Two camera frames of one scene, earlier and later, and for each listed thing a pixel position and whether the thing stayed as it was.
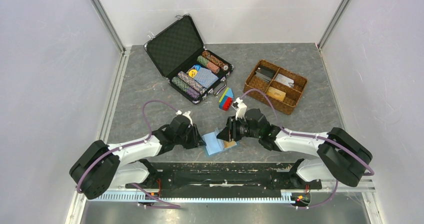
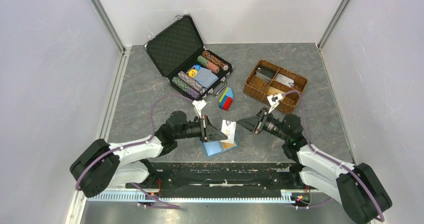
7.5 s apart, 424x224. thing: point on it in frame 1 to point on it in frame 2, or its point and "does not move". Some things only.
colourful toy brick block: [226, 99] does not move
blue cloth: [213, 144] does not move
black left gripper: [196, 141] to [208, 132]
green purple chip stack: [185, 88] does not move
